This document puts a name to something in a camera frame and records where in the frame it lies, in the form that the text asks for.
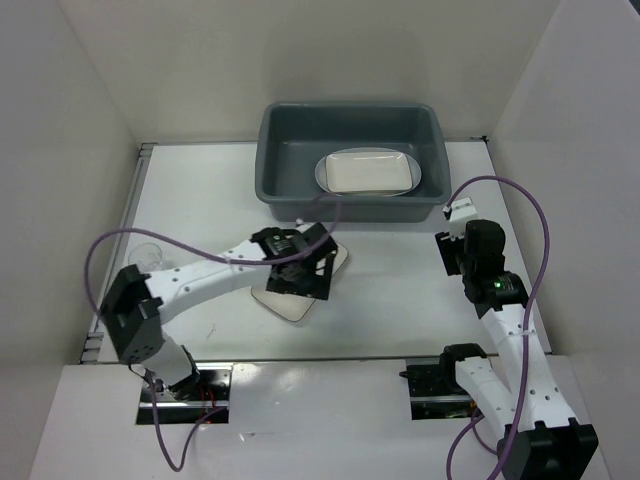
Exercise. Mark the rectangular white plate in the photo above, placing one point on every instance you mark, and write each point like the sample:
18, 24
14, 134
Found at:
367, 171
290, 308

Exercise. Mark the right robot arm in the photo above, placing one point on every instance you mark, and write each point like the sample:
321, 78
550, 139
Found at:
539, 435

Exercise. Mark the aluminium table edge rail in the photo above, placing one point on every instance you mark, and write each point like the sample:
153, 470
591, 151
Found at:
93, 341

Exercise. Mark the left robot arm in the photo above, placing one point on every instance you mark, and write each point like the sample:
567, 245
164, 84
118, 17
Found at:
137, 305

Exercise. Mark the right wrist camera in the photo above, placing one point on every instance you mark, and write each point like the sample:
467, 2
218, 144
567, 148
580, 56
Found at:
458, 214

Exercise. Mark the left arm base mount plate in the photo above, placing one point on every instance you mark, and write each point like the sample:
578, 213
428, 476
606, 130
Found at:
209, 400

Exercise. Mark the grey plastic bin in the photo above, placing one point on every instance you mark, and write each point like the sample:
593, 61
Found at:
295, 136

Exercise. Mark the large oval white plate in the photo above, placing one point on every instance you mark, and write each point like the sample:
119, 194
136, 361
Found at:
415, 170

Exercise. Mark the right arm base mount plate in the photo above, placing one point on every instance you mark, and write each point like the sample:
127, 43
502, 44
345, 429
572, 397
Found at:
431, 396

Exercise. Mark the clear glass cup rear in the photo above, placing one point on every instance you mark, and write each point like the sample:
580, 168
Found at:
147, 257

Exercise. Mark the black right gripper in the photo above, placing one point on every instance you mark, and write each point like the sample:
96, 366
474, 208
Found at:
447, 248

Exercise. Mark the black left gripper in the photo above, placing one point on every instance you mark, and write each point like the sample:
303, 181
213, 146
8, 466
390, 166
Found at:
316, 285

